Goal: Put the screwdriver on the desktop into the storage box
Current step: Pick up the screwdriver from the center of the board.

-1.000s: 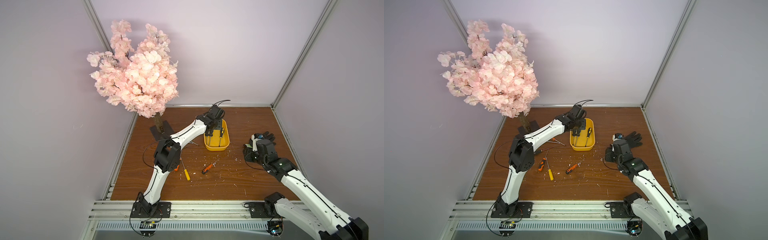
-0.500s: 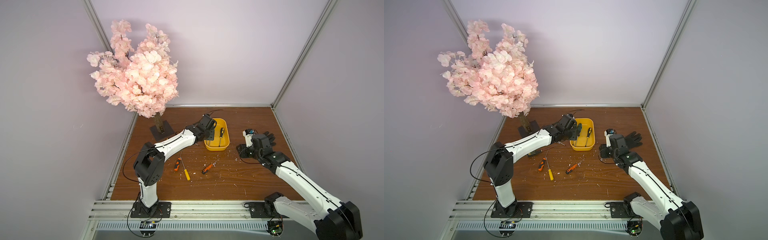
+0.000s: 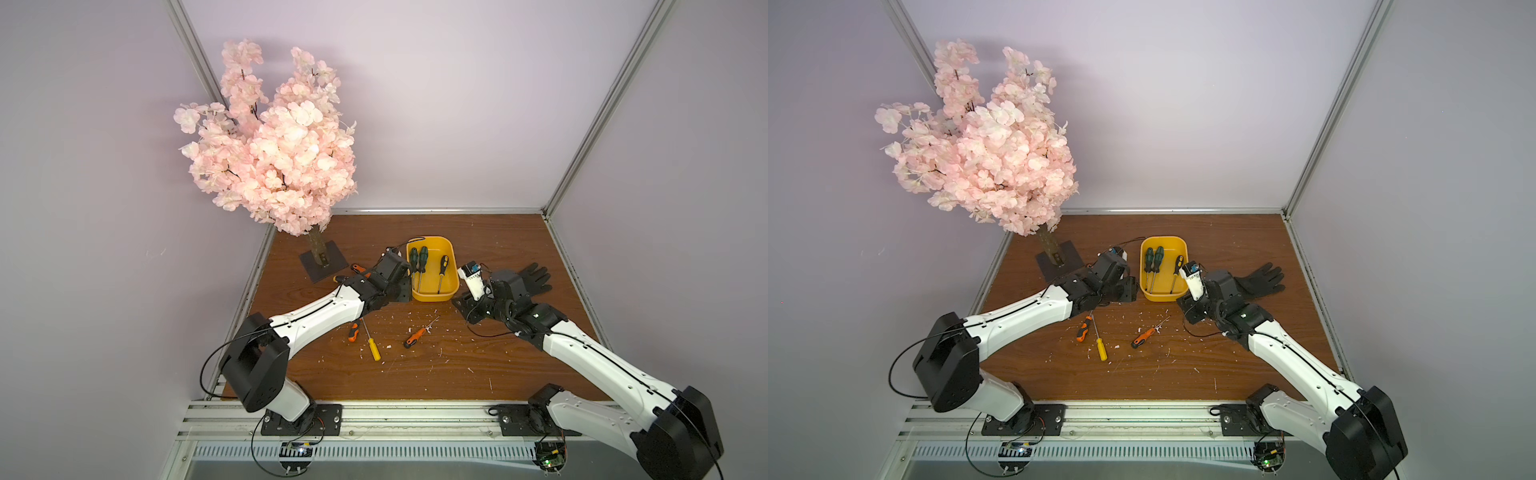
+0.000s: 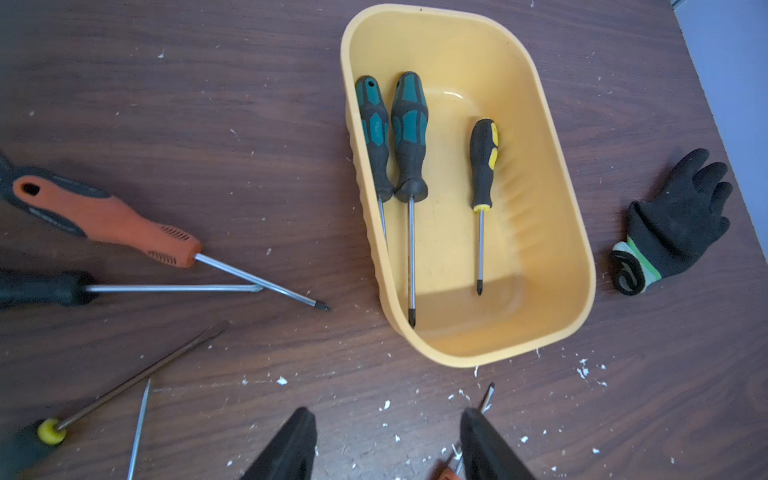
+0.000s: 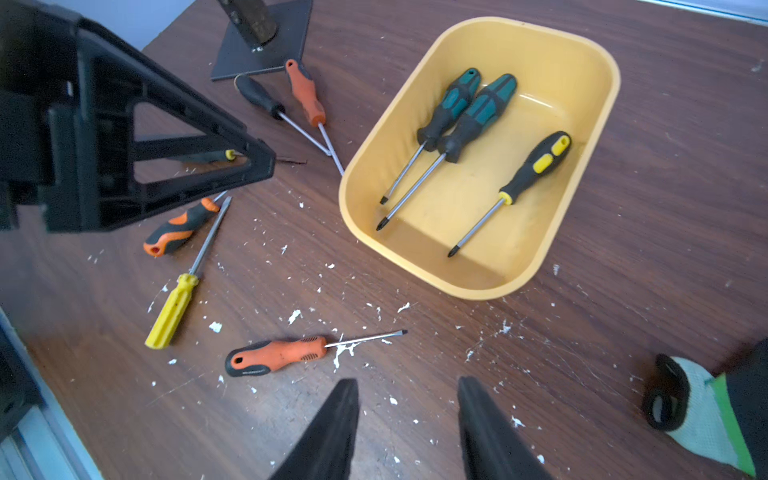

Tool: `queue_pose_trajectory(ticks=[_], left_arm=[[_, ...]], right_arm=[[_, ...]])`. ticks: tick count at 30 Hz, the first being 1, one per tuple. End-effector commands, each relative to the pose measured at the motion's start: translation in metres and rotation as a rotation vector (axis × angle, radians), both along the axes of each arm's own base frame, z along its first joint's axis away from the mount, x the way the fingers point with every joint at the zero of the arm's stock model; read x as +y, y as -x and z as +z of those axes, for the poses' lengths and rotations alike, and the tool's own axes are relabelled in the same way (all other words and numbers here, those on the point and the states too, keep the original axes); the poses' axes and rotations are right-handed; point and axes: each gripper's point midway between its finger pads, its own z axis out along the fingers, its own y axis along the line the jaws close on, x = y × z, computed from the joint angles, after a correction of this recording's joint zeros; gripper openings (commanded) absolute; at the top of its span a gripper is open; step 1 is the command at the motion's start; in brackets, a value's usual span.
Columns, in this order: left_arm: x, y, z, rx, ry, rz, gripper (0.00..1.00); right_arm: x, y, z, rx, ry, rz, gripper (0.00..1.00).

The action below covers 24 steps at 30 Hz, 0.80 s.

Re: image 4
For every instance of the orange handled screwdriver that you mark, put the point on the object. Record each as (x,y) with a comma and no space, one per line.
(471,422)

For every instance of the black yellow thin screwdriver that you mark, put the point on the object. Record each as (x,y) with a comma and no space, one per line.
(38,440)

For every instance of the green black screwdriver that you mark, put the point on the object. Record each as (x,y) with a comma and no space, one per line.
(375,122)
(409,119)

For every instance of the black work glove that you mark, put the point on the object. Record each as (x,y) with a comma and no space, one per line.
(668,234)

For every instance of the yellow plastic storage box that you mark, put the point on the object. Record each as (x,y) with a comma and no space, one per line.
(539,272)

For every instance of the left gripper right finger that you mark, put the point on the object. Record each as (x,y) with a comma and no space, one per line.
(491,458)

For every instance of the black handled long screwdriver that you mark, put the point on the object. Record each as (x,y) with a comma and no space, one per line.
(77,288)

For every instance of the large orange black screwdriver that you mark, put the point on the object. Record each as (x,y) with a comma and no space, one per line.
(87,211)

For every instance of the small orange black screwdriver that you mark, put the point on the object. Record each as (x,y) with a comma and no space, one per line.
(138,431)

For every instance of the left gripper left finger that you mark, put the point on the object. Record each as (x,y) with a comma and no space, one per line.
(290,454)

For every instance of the black yellow grip screwdriver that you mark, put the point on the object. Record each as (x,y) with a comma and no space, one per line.
(483,152)

